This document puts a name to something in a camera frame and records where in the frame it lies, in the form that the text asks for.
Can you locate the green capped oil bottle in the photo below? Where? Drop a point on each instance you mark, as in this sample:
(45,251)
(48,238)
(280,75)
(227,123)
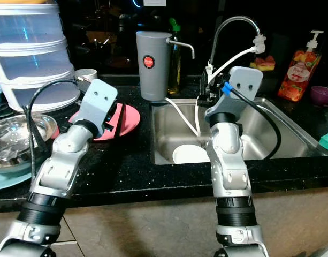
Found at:
(176,64)

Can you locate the teal sponge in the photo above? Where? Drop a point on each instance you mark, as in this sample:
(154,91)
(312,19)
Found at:
(327,142)

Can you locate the stainless steel bowl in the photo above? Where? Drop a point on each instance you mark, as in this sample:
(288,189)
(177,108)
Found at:
(19,134)

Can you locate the pink plate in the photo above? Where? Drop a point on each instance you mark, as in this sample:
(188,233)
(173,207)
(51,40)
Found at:
(130,118)

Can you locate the red yellow fruit slices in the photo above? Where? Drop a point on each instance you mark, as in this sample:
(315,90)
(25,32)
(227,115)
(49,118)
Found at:
(262,62)

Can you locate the white translucent tiered container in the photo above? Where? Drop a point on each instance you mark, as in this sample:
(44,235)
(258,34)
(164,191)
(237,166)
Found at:
(30,53)

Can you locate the white plate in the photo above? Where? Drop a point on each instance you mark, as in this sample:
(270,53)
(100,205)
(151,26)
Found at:
(190,154)

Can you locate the purple bowl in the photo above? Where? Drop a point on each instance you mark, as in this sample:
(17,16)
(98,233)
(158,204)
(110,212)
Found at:
(321,95)

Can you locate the teal plate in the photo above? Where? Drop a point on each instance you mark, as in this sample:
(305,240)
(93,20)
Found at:
(0,181)

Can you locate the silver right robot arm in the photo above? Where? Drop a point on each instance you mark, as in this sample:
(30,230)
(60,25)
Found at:
(230,166)

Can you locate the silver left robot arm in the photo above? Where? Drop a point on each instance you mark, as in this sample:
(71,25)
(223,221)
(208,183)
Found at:
(59,171)

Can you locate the yellow lid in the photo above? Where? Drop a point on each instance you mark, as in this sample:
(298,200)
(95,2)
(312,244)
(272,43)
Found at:
(19,1)

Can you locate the white wall socket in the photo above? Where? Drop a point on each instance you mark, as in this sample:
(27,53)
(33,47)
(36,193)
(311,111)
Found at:
(154,2)

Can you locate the chrome sink faucet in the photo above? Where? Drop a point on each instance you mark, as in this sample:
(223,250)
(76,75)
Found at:
(236,19)

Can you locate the white faucet attachment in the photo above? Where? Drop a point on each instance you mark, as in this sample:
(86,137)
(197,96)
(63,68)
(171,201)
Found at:
(258,43)

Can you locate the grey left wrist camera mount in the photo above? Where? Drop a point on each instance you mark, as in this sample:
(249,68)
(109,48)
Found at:
(99,104)

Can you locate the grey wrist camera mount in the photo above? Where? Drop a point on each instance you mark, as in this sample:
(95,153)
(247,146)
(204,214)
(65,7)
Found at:
(241,88)
(99,104)

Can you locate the stainless steel sink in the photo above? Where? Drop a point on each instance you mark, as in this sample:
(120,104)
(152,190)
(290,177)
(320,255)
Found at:
(292,123)

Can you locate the grey water filter canister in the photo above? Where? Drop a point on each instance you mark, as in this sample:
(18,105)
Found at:
(153,64)

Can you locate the white mug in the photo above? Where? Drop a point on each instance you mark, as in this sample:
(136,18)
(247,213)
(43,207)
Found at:
(86,75)

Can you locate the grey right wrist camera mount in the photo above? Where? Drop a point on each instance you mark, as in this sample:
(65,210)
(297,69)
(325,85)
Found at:
(241,88)

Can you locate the orange pump soap bottle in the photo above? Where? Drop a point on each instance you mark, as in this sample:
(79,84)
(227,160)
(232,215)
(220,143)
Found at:
(300,69)

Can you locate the blue tape strip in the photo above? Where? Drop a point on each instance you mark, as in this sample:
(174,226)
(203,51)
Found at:
(226,88)

